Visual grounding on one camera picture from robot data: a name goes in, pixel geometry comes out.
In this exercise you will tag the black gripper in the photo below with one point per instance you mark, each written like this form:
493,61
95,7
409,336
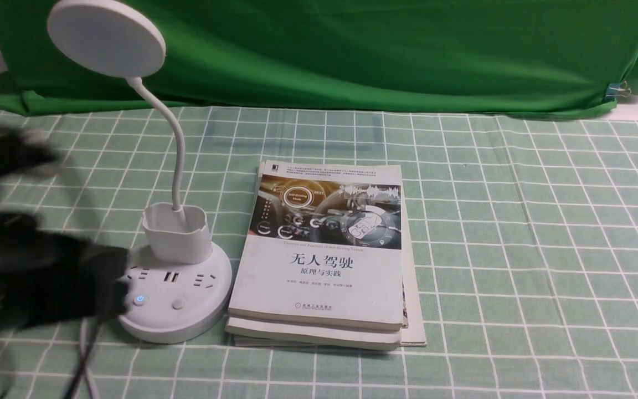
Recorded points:
87,278

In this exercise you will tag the white desk lamp with sockets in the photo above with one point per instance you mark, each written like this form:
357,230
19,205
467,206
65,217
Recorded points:
181,280

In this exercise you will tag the top white self-driving book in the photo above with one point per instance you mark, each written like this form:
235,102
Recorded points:
324,246

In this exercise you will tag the middle white book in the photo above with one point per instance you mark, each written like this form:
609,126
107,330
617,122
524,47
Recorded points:
258,333

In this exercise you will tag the green backdrop cloth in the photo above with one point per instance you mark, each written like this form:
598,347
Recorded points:
530,58

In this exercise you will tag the bottom thin book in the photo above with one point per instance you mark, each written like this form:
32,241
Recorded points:
413,322

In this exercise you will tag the green checkered tablecloth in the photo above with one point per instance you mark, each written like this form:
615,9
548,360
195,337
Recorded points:
525,239

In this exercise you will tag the blue binder clip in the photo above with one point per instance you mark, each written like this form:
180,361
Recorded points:
616,90

